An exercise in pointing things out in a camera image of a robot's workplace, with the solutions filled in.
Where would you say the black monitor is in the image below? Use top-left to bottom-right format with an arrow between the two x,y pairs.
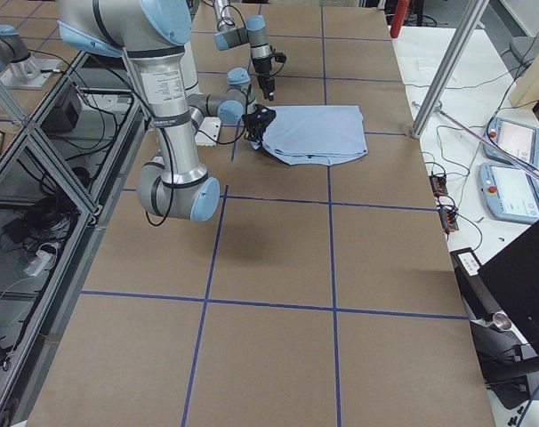
479,221 -> 539,354

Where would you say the teach pendant near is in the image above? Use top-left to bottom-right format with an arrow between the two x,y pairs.
478,163 -> 539,224

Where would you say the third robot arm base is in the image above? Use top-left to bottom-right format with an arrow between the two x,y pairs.
0,25 -> 60,90

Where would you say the reacher grabber tool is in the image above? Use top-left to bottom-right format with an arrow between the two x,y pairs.
433,102 -> 539,182

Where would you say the small electronics board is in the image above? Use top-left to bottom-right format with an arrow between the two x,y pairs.
429,174 -> 448,197

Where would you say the teach pendant far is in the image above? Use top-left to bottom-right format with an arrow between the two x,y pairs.
483,117 -> 539,166

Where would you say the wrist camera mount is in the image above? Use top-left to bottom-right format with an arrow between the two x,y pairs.
271,51 -> 287,64

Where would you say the black power box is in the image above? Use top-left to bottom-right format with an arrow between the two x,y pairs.
40,86 -> 82,133

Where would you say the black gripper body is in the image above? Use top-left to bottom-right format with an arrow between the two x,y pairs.
253,56 -> 273,85
242,104 -> 276,139

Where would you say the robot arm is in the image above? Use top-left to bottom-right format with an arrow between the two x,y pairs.
59,1 -> 277,222
212,1 -> 279,101

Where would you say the teach pendant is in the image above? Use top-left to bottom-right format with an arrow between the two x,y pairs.
478,163 -> 539,224
483,117 -> 539,166

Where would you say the red fire extinguisher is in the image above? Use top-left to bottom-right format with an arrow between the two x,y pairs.
390,0 -> 410,39

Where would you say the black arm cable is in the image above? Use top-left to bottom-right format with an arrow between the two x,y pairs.
215,110 -> 253,164
249,52 -> 288,81

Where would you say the aluminium frame post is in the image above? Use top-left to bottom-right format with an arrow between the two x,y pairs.
410,0 -> 489,139

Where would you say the light blue t-shirt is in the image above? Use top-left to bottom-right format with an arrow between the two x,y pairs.
262,105 -> 368,165

